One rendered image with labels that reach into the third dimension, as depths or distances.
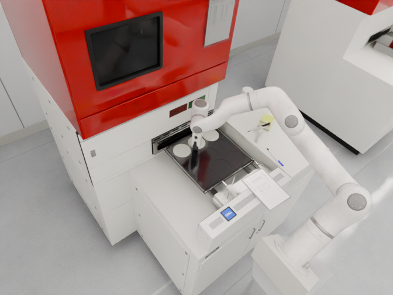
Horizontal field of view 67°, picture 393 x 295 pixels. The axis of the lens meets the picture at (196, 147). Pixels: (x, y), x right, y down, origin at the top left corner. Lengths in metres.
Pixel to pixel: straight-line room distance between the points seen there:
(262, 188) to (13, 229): 1.89
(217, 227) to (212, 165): 0.40
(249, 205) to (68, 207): 1.61
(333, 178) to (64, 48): 1.13
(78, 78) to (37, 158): 1.95
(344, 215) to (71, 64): 1.14
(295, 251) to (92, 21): 1.16
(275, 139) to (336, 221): 0.63
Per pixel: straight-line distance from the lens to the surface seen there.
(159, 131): 1.62
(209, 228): 1.35
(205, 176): 1.57
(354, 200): 1.26
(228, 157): 1.67
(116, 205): 1.89
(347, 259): 2.69
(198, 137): 1.53
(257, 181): 1.52
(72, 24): 1.04
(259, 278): 1.46
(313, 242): 1.35
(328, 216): 1.33
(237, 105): 1.39
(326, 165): 1.33
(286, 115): 1.28
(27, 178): 2.90
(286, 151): 1.71
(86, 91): 1.17
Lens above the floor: 2.16
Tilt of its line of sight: 48 degrees down
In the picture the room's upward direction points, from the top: 7 degrees clockwise
